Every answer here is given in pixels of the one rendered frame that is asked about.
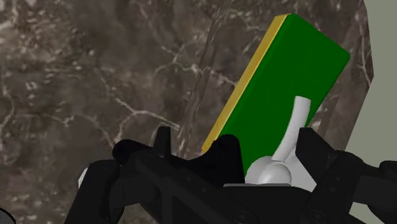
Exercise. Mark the white spoon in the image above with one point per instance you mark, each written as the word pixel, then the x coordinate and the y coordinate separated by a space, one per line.
pixel 273 173

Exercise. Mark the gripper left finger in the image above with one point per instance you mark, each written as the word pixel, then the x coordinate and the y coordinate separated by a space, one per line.
pixel 124 192

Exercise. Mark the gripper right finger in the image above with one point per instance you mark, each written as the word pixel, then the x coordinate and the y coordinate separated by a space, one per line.
pixel 335 186

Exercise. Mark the green and yellow sponge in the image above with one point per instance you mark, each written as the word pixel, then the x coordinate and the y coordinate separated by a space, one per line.
pixel 279 77

